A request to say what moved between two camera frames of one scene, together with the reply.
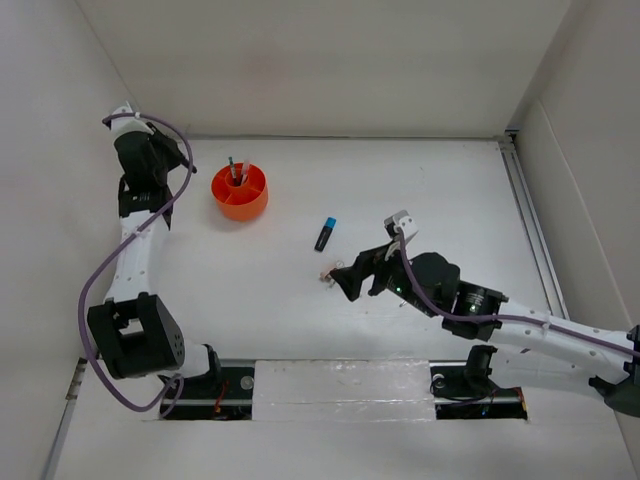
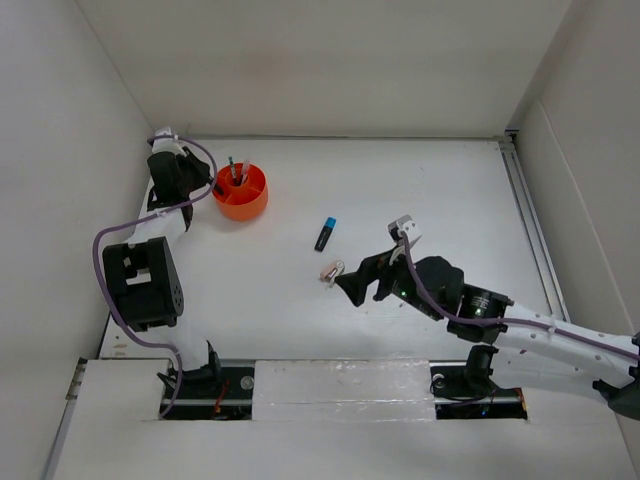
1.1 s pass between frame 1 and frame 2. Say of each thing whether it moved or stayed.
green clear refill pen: stayed
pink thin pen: stayed
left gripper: moved
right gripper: stayed
